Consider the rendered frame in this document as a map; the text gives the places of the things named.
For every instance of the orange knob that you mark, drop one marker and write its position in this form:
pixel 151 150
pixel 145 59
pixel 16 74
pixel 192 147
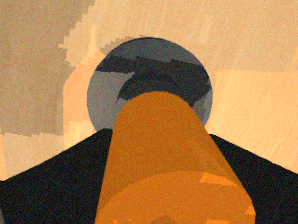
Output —
pixel 164 168

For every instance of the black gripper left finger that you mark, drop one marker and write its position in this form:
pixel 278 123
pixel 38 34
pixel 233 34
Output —
pixel 63 190

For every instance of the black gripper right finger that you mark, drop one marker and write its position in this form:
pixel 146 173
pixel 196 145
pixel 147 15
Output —
pixel 272 189

